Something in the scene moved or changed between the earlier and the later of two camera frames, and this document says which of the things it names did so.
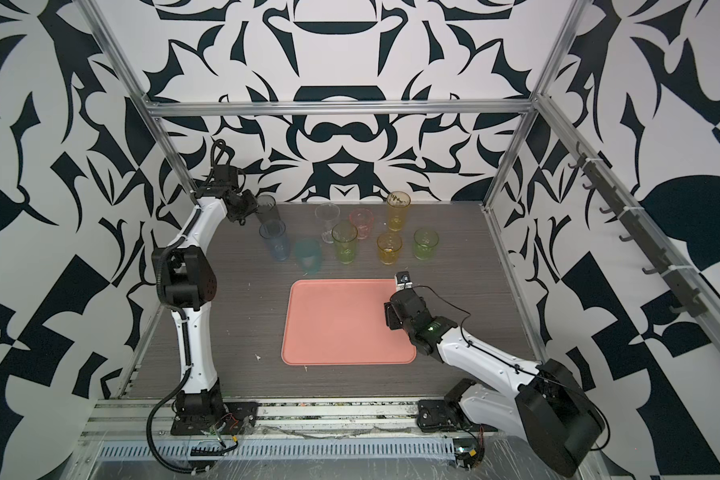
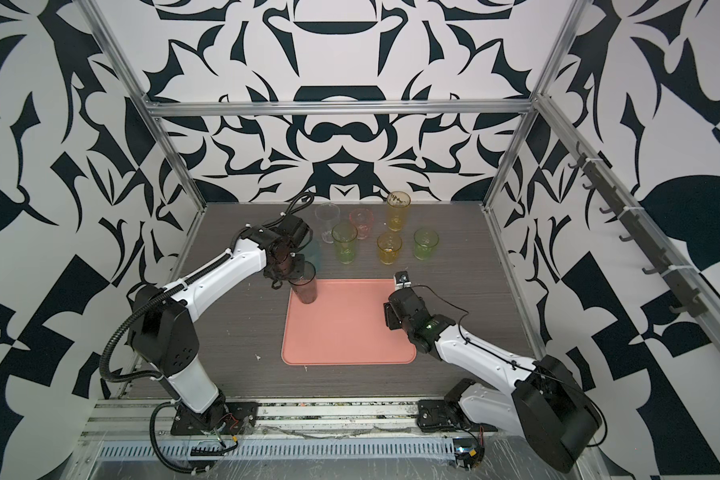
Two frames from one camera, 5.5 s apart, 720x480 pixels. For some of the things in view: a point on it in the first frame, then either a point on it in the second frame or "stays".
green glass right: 425,239 stays
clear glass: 327,212 stays
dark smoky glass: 271,225 to 305,287
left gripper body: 248,205 to 291,268
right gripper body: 395,320 stays
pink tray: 342,322 stays
